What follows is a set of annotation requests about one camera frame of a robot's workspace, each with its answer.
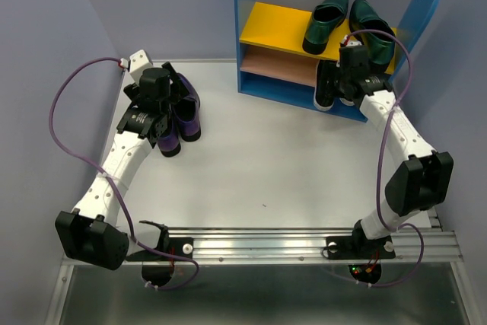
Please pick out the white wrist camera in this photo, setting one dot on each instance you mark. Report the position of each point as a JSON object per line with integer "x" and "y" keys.
{"x": 138, "y": 62}
{"x": 349, "y": 42}

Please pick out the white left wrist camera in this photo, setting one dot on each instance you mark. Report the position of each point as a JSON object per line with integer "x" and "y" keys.
{"x": 138, "y": 62}

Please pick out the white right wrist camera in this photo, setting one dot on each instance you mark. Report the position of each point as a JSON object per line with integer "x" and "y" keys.
{"x": 349, "y": 42}

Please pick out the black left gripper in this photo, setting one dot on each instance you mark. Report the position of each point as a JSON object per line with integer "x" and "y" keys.
{"x": 177, "y": 90}

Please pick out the blue and yellow shoe shelf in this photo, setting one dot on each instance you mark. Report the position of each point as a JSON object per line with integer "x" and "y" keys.
{"x": 271, "y": 62}

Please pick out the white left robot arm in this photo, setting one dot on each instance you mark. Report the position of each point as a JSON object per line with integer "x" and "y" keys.
{"x": 99, "y": 229}

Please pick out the purple loafer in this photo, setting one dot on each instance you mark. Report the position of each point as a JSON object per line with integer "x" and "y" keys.
{"x": 169, "y": 143}
{"x": 186, "y": 113}

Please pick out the black sneaker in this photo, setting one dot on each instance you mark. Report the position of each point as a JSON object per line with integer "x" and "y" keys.
{"x": 324, "y": 92}
{"x": 347, "y": 102}

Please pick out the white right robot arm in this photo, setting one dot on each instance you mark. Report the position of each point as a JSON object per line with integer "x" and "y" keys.
{"x": 422, "y": 174}

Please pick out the aluminium mounting rail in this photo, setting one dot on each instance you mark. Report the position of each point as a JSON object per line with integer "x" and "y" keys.
{"x": 212, "y": 247}

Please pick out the green loafer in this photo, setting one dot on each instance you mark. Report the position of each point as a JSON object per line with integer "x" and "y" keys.
{"x": 324, "y": 19}
{"x": 380, "y": 47}

